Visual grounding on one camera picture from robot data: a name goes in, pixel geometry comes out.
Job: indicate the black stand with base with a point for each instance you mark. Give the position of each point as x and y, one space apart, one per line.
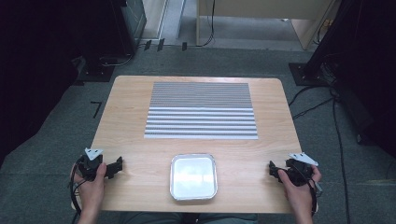
96 67

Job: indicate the grey metal cabinet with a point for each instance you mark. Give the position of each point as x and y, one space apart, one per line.
134 18

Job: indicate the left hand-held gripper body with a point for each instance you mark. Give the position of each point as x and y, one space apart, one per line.
90 165

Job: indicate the black stand base plate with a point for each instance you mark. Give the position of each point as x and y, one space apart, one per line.
306 76

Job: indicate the light wooden desk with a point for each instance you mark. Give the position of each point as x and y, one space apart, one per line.
267 7

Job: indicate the person's right hand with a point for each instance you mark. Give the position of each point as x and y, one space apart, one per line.
297 196

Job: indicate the person's left hand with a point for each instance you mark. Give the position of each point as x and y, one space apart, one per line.
91 190

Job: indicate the person's dark trousers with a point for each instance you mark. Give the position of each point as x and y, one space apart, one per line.
186 218

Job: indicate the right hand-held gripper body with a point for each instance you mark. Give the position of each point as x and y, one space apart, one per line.
299 172

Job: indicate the grey striped placemat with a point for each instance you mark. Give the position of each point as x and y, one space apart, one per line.
201 110

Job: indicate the dark curtain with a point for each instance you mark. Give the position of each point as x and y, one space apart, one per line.
34 71
364 68

